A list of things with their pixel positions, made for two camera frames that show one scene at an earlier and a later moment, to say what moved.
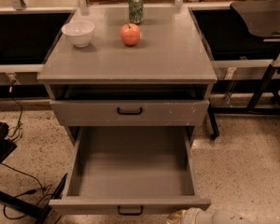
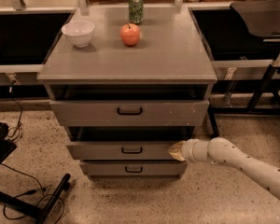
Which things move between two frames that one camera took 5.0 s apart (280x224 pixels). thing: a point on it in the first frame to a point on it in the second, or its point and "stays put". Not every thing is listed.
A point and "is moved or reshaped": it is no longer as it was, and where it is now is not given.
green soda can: [135, 7] stays put
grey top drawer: [129, 113] stays put
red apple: [130, 34] stays put
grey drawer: [129, 171] is moved or reshaped
